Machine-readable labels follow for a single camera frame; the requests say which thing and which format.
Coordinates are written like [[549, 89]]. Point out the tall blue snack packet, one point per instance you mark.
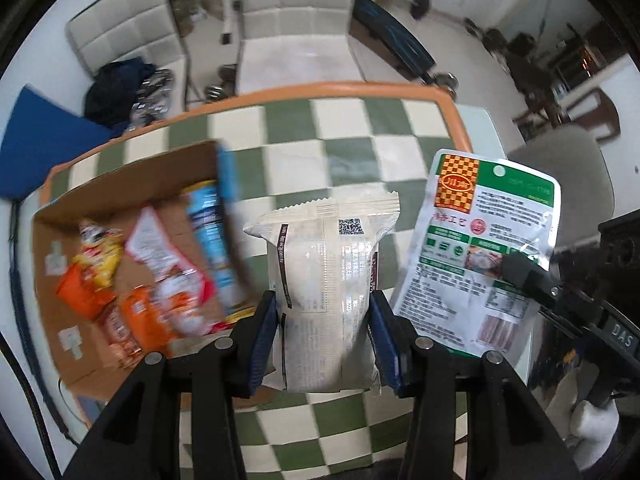
[[210, 240]]

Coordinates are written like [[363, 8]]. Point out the dark dumbbell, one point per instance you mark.
[[220, 85]]

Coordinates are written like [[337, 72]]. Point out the grey chair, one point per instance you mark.
[[560, 170]]

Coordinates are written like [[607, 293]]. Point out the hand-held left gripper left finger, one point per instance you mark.
[[265, 340]]

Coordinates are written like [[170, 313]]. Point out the yellow panda snack packet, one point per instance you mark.
[[97, 260]]

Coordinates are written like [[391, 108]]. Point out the white padded chair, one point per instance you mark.
[[130, 20], [295, 55]]

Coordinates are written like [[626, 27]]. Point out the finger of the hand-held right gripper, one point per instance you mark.
[[525, 272]]

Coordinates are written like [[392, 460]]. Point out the dark exercise machine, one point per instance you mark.
[[530, 70]]

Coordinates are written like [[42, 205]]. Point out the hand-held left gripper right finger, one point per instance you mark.
[[387, 345]]

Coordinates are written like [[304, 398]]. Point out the red white snack packet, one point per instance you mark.
[[150, 245]]

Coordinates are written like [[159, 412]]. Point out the blue mat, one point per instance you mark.
[[40, 145]]

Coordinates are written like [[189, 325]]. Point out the chrome dumbbell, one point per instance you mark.
[[145, 109], [160, 78]]

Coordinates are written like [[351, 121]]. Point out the dark blue clothing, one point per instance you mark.
[[115, 90]]

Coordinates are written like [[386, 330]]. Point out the black weight bench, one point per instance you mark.
[[395, 35]]

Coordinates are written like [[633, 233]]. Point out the small black barbell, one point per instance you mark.
[[422, 3]]

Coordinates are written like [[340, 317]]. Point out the white bench frame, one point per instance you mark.
[[230, 15]]

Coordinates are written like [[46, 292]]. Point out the grey dumbbell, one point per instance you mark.
[[445, 82]]

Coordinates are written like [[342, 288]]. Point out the brown orange snack packet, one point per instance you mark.
[[117, 337]]

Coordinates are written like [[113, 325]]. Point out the cardboard box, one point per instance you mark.
[[160, 180]]

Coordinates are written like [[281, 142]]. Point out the wooden chair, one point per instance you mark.
[[607, 110]]

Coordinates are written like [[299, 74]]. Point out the black weight plates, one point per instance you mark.
[[477, 30]]

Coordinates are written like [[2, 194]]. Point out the green white snack packet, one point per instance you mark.
[[450, 270]]

